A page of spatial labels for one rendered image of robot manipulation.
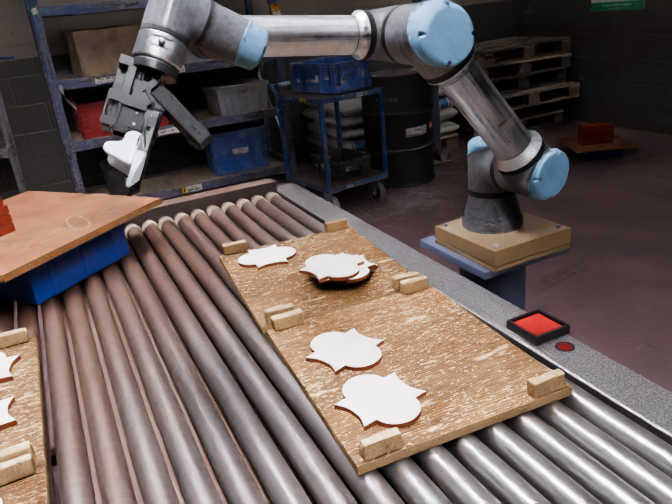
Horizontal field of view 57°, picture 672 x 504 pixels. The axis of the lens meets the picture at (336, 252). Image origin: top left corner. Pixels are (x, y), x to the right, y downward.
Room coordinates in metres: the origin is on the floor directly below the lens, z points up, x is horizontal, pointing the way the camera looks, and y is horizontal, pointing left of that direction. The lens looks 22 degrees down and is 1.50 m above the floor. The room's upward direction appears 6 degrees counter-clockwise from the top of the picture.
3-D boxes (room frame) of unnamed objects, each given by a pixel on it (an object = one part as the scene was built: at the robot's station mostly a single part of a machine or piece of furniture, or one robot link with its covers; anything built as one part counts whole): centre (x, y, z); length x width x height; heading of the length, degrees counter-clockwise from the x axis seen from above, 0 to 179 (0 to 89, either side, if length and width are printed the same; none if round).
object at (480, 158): (1.48, -0.41, 1.09); 0.13 x 0.12 x 0.14; 26
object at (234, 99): (5.50, 0.72, 0.76); 0.50 x 0.36 x 0.24; 121
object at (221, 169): (5.52, 0.80, 0.32); 0.50 x 0.41 x 0.37; 111
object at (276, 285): (1.28, 0.06, 0.93); 0.41 x 0.35 x 0.02; 19
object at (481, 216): (1.48, -0.40, 0.97); 0.15 x 0.15 x 0.10
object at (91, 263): (1.46, 0.74, 0.97); 0.31 x 0.31 x 0.10; 64
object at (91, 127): (5.12, 1.62, 0.78); 0.66 x 0.45 x 0.28; 115
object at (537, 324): (0.95, -0.34, 0.92); 0.06 x 0.06 x 0.01; 24
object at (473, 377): (0.89, -0.09, 0.93); 0.41 x 0.35 x 0.02; 20
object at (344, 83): (4.66, -0.09, 0.96); 0.50 x 0.38 x 0.21; 40
